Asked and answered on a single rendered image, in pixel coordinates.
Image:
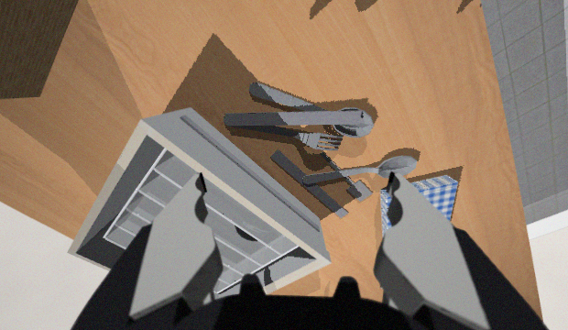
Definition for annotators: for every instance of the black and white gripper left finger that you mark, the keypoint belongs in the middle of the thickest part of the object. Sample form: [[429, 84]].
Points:
[[168, 270]]

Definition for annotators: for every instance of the blue and white checkered towel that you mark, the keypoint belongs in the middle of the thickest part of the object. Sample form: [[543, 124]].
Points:
[[440, 191]]

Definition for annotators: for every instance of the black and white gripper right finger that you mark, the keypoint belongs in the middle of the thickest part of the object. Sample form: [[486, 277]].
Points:
[[437, 274]]

